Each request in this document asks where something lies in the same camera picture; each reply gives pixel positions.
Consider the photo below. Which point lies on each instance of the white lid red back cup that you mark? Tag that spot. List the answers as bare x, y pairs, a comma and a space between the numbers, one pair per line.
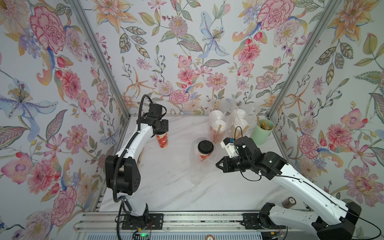
218, 130

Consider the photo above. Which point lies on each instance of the white lid red cup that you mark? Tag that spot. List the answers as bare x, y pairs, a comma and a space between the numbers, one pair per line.
218, 130
216, 115

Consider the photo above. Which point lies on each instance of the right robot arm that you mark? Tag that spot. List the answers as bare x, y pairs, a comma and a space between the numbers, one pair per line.
329, 218

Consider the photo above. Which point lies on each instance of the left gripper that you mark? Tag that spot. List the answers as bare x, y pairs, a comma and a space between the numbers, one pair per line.
165, 125

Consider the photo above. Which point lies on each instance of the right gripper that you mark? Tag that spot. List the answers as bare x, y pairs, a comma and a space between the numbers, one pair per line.
227, 168

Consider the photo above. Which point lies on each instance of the clear plastic carrier bag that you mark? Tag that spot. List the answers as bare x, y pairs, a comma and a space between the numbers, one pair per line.
252, 112

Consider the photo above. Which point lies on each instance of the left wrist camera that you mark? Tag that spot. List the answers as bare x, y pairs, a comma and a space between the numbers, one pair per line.
155, 111

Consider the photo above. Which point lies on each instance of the green cup holder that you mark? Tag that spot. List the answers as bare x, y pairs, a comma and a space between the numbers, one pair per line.
259, 136

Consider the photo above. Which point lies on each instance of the wooden chessboard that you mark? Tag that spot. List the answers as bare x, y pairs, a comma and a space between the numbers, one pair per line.
140, 157

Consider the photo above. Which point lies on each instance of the white lid floral cup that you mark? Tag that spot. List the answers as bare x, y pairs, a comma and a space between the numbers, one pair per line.
240, 114

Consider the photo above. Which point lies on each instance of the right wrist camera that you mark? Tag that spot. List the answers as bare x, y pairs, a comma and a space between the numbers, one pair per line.
244, 146

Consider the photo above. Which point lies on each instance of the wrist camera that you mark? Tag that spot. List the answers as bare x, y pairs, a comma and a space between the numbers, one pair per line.
155, 111
244, 146

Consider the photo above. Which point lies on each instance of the white lid beige cup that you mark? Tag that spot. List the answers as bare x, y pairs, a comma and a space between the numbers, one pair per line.
239, 128

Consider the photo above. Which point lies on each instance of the wooden stir sticks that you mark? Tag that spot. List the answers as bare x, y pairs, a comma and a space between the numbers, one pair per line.
263, 124

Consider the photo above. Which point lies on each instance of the clear plastic bag pile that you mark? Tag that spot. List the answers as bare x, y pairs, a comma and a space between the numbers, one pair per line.
223, 107

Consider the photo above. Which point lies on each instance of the black lid red cup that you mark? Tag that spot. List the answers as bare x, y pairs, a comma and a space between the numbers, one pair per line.
205, 149
162, 138

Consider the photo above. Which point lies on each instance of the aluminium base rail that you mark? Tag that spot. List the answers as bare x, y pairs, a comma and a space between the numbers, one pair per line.
177, 221

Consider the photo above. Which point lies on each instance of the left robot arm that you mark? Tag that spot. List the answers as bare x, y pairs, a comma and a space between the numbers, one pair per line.
122, 172

